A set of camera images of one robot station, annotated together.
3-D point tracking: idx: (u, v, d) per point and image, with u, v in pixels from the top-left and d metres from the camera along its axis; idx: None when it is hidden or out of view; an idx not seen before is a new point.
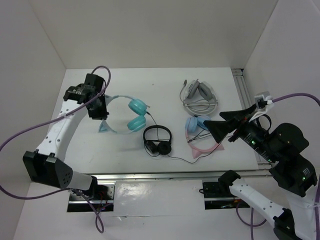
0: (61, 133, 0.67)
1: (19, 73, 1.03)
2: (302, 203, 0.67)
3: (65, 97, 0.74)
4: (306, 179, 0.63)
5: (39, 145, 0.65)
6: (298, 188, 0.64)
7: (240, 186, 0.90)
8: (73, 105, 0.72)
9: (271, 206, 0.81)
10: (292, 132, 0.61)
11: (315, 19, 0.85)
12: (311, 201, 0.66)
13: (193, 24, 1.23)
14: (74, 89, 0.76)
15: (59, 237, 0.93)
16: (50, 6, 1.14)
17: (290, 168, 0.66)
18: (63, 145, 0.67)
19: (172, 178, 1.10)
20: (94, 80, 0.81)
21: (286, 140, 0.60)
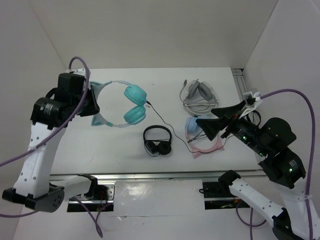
0: (35, 169, 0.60)
1: (19, 73, 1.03)
2: (293, 196, 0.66)
3: (33, 118, 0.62)
4: (294, 172, 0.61)
5: (15, 184, 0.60)
6: (287, 180, 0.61)
7: (239, 186, 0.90)
8: (43, 132, 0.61)
9: (270, 206, 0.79)
10: (281, 126, 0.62)
11: (315, 19, 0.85)
12: (301, 195, 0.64)
13: (193, 24, 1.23)
14: (42, 106, 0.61)
15: (58, 236, 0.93)
16: (50, 5, 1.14)
17: (278, 162, 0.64)
18: (41, 180, 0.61)
19: (172, 178, 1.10)
20: (68, 84, 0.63)
21: (273, 134, 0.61)
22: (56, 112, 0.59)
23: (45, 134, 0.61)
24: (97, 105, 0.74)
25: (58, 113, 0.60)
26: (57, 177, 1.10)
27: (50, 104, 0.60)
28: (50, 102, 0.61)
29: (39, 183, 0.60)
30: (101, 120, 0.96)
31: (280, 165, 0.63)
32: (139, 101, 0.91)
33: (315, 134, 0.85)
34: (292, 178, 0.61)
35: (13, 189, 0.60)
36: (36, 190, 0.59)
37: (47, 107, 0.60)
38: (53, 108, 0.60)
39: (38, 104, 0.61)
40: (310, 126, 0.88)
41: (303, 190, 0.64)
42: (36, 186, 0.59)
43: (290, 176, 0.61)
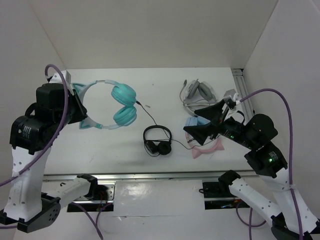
0: (23, 194, 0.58)
1: (19, 73, 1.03)
2: (278, 187, 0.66)
3: (12, 142, 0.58)
4: (274, 162, 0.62)
5: (5, 208, 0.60)
6: (268, 170, 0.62)
7: (239, 186, 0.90)
8: (25, 156, 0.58)
9: (269, 205, 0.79)
10: (264, 121, 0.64)
11: (315, 19, 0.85)
12: (286, 185, 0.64)
13: (193, 24, 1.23)
14: (20, 128, 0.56)
15: (58, 236, 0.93)
16: (49, 5, 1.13)
17: (261, 153, 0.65)
18: (31, 203, 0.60)
19: (172, 178, 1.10)
20: (47, 100, 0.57)
21: (257, 129, 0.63)
22: (37, 133, 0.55)
23: (28, 158, 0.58)
24: (83, 110, 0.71)
25: (38, 134, 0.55)
26: (57, 177, 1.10)
27: (28, 124, 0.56)
28: (29, 122, 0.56)
29: (29, 206, 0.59)
30: (89, 122, 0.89)
31: (262, 155, 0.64)
32: (127, 101, 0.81)
33: (315, 134, 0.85)
34: (272, 168, 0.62)
35: (4, 212, 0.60)
36: (28, 214, 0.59)
37: (26, 128, 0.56)
38: (33, 128, 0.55)
39: (16, 125, 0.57)
40: (310, 127, 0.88)
41: (287, 180, 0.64)
42: (26, 211, 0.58)
43: (271, 166, 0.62)
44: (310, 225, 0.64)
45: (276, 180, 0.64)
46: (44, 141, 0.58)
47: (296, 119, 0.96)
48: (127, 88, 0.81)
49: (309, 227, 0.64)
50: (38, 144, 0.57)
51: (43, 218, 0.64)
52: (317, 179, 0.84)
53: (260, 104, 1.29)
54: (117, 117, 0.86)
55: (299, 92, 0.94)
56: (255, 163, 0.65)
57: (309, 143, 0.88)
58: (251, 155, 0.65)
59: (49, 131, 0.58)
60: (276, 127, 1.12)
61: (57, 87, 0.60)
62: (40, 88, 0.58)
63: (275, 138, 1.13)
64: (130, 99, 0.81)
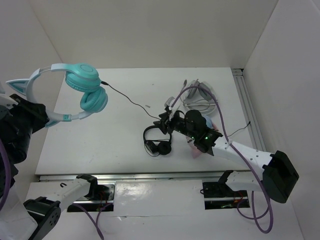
0: (6, 229, 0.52)
1: (22, 73, 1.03)
2: (222, 150, 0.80)
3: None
4: (211, 137, 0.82)
5: None
6: (210, 144, 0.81)
7: (233, 177, 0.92)
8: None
9: None
10: (195, 113, 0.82)
11: (315, 19, 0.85)
12: (226, 144, 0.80)
13: (193, 24, 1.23)
14: None
15: (58, 236, 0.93)
16: (50, 6, 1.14)
17: (200, 135, 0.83)
18: (19, 233, 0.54)
19: (172, 178, 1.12)
20: None
21: (190, 120, 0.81)
22: None
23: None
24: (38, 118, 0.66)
25: None
26: (57, 177, 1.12)
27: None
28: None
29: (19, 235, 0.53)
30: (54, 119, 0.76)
31: (201, 136, 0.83)
32: (86, 87, 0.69)
33: (315, 134, 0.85)
34: (212, 141, 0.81)
35: None
36: None
37: None
38: None
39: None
40: (310, 126, 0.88)
41: (225, 140, 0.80)
42: None
43: (210, 141, 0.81)
44: (265, 160, 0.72)
45: (218, 147, 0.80)
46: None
47: (296, 119, 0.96)
48: (85, 70, 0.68)
49: (265, 162, 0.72)
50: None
51: (43, 228, 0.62)
52: (318, 178, 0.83)
53: (260, 104, 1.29)
54: (84, 105, 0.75)
55: (299, 92, 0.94)
56: (200, 145, 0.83)
57: (309, 143, 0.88)
58: (196, 140, 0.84)
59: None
60: (277, 127, 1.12)
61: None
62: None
63: (275, 138, 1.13)
64: (88, 84, 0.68)
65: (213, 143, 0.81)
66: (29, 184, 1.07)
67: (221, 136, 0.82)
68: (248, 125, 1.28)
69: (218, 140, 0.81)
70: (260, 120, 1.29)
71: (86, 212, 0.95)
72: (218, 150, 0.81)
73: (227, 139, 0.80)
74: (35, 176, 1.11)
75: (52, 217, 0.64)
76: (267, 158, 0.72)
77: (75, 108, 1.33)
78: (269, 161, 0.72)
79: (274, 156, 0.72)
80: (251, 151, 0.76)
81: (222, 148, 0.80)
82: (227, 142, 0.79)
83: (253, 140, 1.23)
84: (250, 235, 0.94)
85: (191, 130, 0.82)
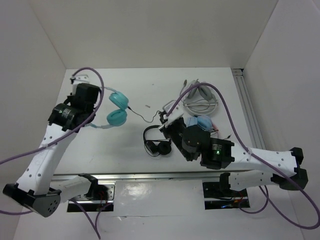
0: (38, 168, 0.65)
1: (21, 73, 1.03)
2: (244, 162, 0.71)
3: (50, 119, 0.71)
4: (222, 150, 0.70)
5: (20, 177, 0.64)
6: (224, 161, 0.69)
7: (235, 181, 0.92)
8: (57, 130, 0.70)
9: (263, 174, 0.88)
10: (193, 132, 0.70)
11: (315, 19, 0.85)
12: (246, 154, 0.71)
13: (193, 25, 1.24)
14: (61, 110, 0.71)
15: (58, 236, 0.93)
16: (50, 6, 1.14)
17: (208, 153, 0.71)
18: (42, 181, 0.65)
19: (172, 178, 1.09)
20: (84, 93, 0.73)
21: (195, 143, 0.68)
22: (72, 116, 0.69)
23: (59, 133, 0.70)
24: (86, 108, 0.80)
25: (73, 118, 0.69)
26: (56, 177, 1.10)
27: (67, 110, 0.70)
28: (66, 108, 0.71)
29: (41, 182, 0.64)
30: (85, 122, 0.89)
31: (210, 155, 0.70)
32: (122, 105, 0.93)
33: (315, 134, 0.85)
34: (226, 156, 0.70)
35: (16, 183, 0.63)
36: (36, 189, 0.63)
37: (65, 111, 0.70)
38: (71, 113, 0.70)
39: (53, 114, 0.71)
40: (310, 126, 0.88)
41: (243, 150, 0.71)
42: (37, 184, 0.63)
43: (222, 155, 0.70)
44: (291, 162, 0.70)
45: (239, 160, 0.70)
46: (75, 124, 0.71)
47: (296, 119, 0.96)
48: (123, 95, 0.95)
49: (293, 164, 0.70)
50: (71, 126, 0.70)
51: (44, 203, 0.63)
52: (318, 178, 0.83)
53: (260, 104, 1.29)
54: (111, 118, 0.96)
55: (299, 92, 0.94)
56: (212, 164, 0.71)
57: (309, 143, 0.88)
58: (206, 161, 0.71)
59: (81, 118, 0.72)
60: (277, 127, 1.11)
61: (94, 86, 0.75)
62: (80, 84, 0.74)
63: (276, 138, 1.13)
64: (124, 104, 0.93)
65: (229, 157, 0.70)
66: None
67: (233, 145, 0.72)
68: (248, 126, 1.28)
69: (236, 152, 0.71)
70: (260, 120, 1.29)
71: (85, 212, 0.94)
72: (239, 163, 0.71)
73: (246, 148, 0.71)
74: None
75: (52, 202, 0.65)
76: (290, 160, 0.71)
77: None
78: (295, 161, 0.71)
79: (294, 154, 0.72)
80: (273, 156, 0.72)
81: (244, 160, 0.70)
82: (248, 152, 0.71)
83: (253, 140, 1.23)
84: (250, 236, 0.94)
85: (196, 151, 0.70)
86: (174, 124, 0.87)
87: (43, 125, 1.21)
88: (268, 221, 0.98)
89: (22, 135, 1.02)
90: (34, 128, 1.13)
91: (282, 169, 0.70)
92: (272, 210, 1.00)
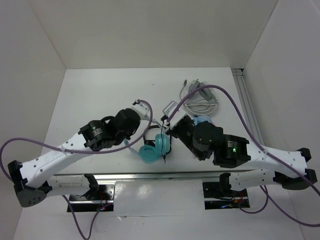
0: (41, 165, 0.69)
1: (21, 73, 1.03)
2: (259, 160, 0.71)
3: (80, 130, 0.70)
4: (238, 147, 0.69)
5: (26, 162, 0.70)
6: (240, 159, 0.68)
7: (236, 182, 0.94)
8: (80, 143, 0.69)
9: (264, 173, 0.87)
10: (204, 129, 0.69)
11: (316, 19, 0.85)
12: (262, 153, 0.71)
13: (193, 25, 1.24)
14: (94, 128, 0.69)
15: (58, 236, 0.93)
16: (50, 6, 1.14)
17: (221, 151, 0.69)
18: (38, 179, 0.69)
19: (172, 178, 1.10)
20: (121, 121, 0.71)
21: (208, 140, 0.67)
22: (99, 139, 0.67)
23: (80, 146, 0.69)
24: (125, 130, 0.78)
25: (99, 140, 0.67)
26: None
27: (99, 129, 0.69)
28: (99, 127, 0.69)
29: (38, 178, 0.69)
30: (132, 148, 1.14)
31: (224, 153, 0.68)
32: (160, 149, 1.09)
33: (315, 134, 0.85)
34: (242, 155, 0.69)
35: (21, 165, 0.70)
36: (29, 182, 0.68)
37: (97, 131, 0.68)
38: (101, 135, 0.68)
39: (87, 127, 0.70)
40: (310, 126, 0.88)
41: (259, 149, 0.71)
42: (32, 178, 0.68)
43: (238, 153, 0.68)
44: (302, 162, 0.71)
45: (255, 159, 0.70)
46: (98, 147, 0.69)
47: (296, 119, 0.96)
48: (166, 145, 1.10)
49: (305, 165, 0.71)
50: (93, 146, 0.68)
51: (28, 197, 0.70)
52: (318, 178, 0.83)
53: (260, 104, 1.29)
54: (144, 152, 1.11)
55: (299, 92, 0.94)
56: (226, 163, 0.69)
57: (309, 143, 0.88)
58: (219, 159, 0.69)
59: (106, 143, 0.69)
60: (277, 127, 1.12)
61: (134, 118, 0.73)
62: (124, 111, 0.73)
63: (275, 138, 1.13)
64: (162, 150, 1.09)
65: (245, 156, 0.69)
66: None
67: (248, 143, 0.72)
68: (248, 126, 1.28)
69: (251, 151, 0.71)
70: (260, 120, 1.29)
71: (73, 212, 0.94)
72: (254, 162, 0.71)
73: (262, 147, 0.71)
74: None
75: (35, 198, 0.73)
76: (302, 160, 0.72)
77: (75, 108, 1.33)
78: (306, 162, 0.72)
79: (305, 155, 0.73)
80: (286, 156, 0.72)
81: (259, 159, 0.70)
82: (264, 151, 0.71)
83: None
84: (250, 236, 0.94)
85: (208, 148, 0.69)
86: (179, 124, 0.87)
87: (43, 125, 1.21)
88: (268, 220, 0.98)
89: (21, 135, 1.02)
90: (34, 128, 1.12)
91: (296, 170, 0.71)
92: (272, 210, 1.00)
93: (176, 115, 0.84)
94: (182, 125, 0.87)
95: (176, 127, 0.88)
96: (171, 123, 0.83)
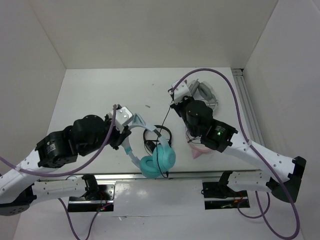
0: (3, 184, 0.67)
1: (21, 73, 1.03)
2: (240, 149, 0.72)
3: (38, 145, 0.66)
4: (224, 132, 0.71)
5: None
6: (222, 143, 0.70)
7: (233, 179, 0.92)
8: (35, 161, 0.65)
9: (261, 177, 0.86)
10: (198, 106, 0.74)
11: (316, 18, 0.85)
12: (245, 144, 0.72)
13: (193, 24, 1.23)
14: (49, 143, 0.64)
15: (58, 236, 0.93)
16: (49, 6, 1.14)
17: (208, 131, 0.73)
18: (6, 196, 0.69)
19: (172, 178, 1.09)
20: (76, 135, 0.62)
21: (195, 113, 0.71)
22: (52, 157, 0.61)
23: (36, 164, 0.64)
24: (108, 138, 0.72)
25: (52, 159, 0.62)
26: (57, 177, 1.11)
27: (54, 144, 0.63)
28: (54, 141, 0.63)
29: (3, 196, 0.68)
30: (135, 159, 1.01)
31: (210, 132, 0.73)
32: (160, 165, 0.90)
33: (315, 134, 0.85)
34: (225, 139, 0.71)
35: None
36: None
37: (52, 147, 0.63)
38: (53, 153, 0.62)
39: (45, 141, 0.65)
40: (310, 126, 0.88)
41: (243, 140, 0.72)
42: None
43: (223, 137, 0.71)
44: (288, 167, 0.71)
45: (235, 146, 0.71)
46: (54, 163, 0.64)
47: (296, 119, 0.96)
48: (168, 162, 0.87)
49: (289, 170, 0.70)
50: (48, 164, 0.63)
51: (7, 209, 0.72)
52: (318, 178, 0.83)
53: (260, 104, 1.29)
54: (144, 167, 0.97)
55: (299, 92, 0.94)
56: (208, 142, 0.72)
57: (309, 143, 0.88)
58: (204, 137, 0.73)
59: (62, 160, 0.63)
60: (277, 127, 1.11)
61: (93, 129, 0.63)
62: (82, 121, 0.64)
63: (275, 138, 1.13)
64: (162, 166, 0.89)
65: (227, 141, 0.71)
66: None
67: (236, 132, 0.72)
68: (248, 126, 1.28)
69: (234, 139, 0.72)
70: (260, 120, 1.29)
71: (67, 212, 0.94)
72: (234, 150, 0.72)
73: (247, 139, 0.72)
74: None
75: (15, 209, 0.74)
76: (289, 165, 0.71)
77: (75, 108, 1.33)
78: (293, 168, 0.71)
79: (295, 163, 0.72)
80: (273, 156, 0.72)
81: (241, 149, 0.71)
82: (247, 143, 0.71)
83: (253, 140, 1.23)
84: (249, 235, 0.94)
85: (196, 124, 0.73)
86: (183, 101, 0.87)
87: (43, 125, 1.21)
88: (268, 221, 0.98)
89: (21, 135, 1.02)
90: (34, 128, 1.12)
91: (277, 171, 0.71)
92: (272, 211, 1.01)
93: (180, 88, 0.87)
94: (185, 103, 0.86)
95: (180, 104, 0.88)
96: (174, 94, 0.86)
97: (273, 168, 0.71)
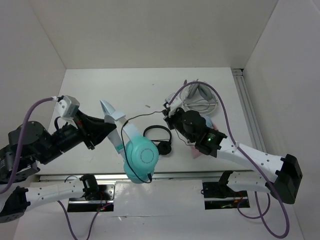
0: None
1: (21, 73, 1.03)
2: (228, 151, 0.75)
3: None
4: (215, 138, 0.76)
5: None
6: (214, 147, 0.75)
7: (234, 178, 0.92)
8: None
9: (260, 178, 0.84)
10: (191, 114, 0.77)
11: (315, 19, 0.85)
12: (233, 147, 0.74)
13: (193, 24, 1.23)
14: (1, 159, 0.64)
15: (58, 237, 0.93)
16: (49, 6, 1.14)
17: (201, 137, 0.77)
18: None
19: (172, 178, 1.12)
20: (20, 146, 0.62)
21: (189, 122, 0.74)
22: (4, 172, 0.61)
23: None
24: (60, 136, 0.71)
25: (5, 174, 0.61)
26: (57, 177, 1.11)
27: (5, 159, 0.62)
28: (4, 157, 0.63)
29: None
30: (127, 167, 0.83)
31: (203, 139, 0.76)
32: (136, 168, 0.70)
33: (315, 134, 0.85)
34: (216, 144, 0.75)
35: None
36: None
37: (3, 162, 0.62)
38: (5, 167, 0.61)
39: None
40: (309, 126, 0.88)
41: (231, 142, 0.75)
42: None
43: (213, 142, 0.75)
44: (276, 164, 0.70)
45: (224, 149, 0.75)
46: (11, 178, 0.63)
47: (296, 119, 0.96)
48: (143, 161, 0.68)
49: (277, 167, 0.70)
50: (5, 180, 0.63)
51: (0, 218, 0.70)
52: (317, 178, 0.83)
53: (260, 104, 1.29)
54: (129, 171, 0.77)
55: (299, 92, 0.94)
56: (201, 148, 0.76)
57: (309, 143, 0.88)
58: (198, 143, 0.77)
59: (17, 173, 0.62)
60: (277, 127, 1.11)
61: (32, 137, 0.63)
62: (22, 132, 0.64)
63: (275, 137, 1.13)
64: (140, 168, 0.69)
65: (217, 145, 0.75)
66: (29, 185, 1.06)
67: (225, 137, 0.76)
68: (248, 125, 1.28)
69: (223, 142, 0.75)
70: (260, 120, 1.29)
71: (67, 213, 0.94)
72: (223, 153, 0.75)
73: (234, 141, 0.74)
74: (34, 177, 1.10)
75: (7, 217, 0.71)
76: (277, 163, 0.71)
77: None
78: (281, 165, 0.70)
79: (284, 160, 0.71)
80: (260, 155, 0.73)
81: (229, 151, 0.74)
82: (235, 145, 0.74)
83: (253, 140, 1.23)
84: (249, 235, 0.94)
85: (191, 132, 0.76)
86: (176, 113, 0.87)
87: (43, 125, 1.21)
88: (267, 221, 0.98)
89: None
90: None
91: (265, 170, 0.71)
92: (271, 210, 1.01)
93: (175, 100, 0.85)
94: (178, 114, 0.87)
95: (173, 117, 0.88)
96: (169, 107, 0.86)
97: (260, 166, 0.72)
